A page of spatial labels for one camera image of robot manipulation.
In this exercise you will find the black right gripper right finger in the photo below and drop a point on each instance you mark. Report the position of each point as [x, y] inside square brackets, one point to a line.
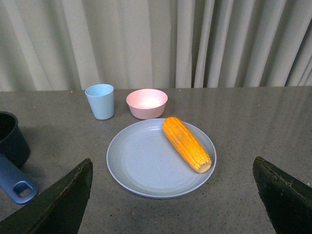
[287, 200]

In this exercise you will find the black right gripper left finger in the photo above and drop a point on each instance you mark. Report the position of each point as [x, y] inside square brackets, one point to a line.
[57, 210]

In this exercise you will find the yellow corn cob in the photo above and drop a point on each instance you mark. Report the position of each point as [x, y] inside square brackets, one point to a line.
[187, 144]

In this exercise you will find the dark blue saucepan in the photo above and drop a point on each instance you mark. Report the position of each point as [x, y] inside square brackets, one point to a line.
[14, 152]

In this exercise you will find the light blue plastic plate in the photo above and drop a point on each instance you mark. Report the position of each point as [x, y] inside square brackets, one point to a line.
[142, 160]

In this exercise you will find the light blue plastic cup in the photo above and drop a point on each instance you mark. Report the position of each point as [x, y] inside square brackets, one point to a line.
[101, 100]

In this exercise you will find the pink plastic bowl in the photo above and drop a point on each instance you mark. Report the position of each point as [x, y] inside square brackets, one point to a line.
[147, 103]

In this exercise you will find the white curtain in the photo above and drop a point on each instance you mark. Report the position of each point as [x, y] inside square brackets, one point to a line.
[73, 44]

